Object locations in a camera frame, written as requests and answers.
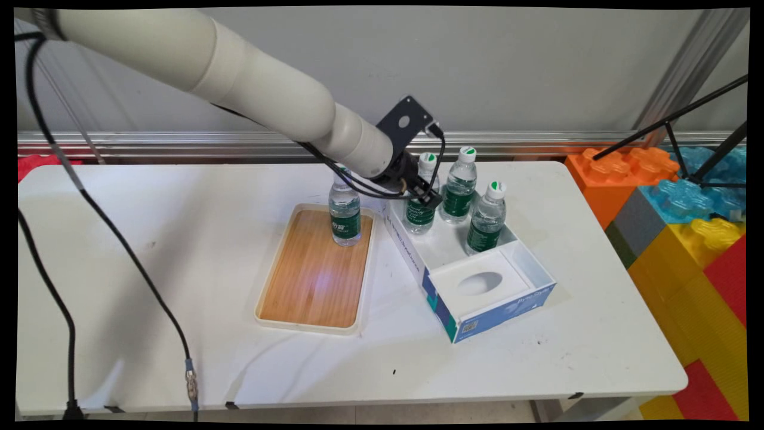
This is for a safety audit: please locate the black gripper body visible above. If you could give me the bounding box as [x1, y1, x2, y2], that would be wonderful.
[371, 150, 428, 199]

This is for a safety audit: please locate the green label water bottle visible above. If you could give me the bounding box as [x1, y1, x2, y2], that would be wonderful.
[440, 147, 478, 225]
[467, 181, 507, 254]
[405, 152, 441, 235]
[329, 167, 362, 247]

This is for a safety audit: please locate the white and blue cardboard box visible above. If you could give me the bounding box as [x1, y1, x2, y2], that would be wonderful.
[382, 185, 557, 344]

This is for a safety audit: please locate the wooden tray with cream rim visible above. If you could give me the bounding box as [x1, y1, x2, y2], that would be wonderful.
[255, 204, 375, 335]

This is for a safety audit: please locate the orange giant building block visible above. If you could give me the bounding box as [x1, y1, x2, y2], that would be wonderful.
[564, 148, 680, 231]

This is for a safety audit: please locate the grey giant building block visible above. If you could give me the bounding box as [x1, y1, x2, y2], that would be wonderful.
[604, 188, 667, 269]

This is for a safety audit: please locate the blue giant building block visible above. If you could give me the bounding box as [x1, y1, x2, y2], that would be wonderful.
[637, 146, 747, 225]

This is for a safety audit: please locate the black tripod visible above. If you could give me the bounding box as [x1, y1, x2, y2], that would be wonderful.
[591, 74, 749, 189]

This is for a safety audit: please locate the yellow giant building block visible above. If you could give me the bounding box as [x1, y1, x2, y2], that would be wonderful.
[627, 218, 750, 421]

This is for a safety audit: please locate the red giant building block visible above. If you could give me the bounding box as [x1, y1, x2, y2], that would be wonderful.
[671, 358, 739, 422]
[703, 235, 747, 329]

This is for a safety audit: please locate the red cloth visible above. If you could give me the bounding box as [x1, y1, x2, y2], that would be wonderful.
[17, 154, 82, 183]

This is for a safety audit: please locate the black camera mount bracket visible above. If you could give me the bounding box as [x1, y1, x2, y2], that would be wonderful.
[375, 96, 435, 153]

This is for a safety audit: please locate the horizontal aluminium rail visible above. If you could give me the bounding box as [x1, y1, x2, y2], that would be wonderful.
[17, 131, 747, 159]

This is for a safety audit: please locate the grey table leg frame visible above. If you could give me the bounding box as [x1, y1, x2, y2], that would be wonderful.
[530, 397, 657, 422]

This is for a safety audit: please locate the slanted aluminium post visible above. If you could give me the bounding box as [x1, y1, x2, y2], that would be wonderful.
[631, 8, 750, 148]

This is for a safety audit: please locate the cable with metal connector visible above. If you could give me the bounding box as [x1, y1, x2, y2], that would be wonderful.
[15, 31, 199, 422]

